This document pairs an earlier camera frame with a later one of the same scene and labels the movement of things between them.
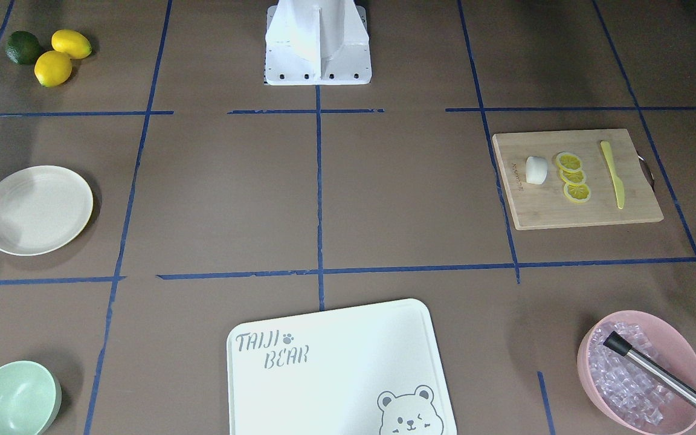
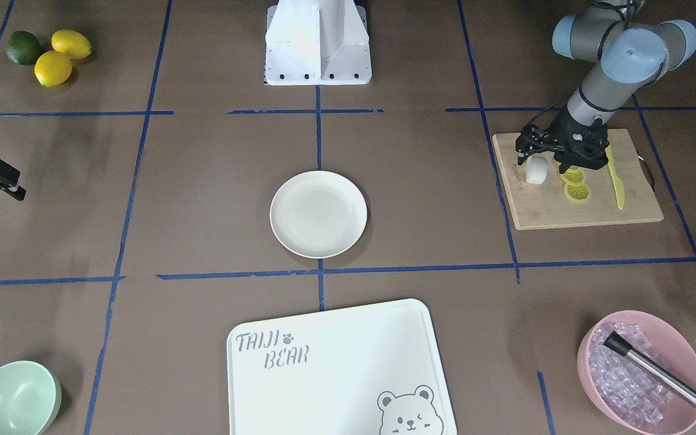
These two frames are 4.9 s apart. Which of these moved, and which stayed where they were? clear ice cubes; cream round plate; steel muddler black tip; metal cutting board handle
Moved: cream round plate
Stayed: clear ice cubes; metal cutting board handle; steel muddler black tip
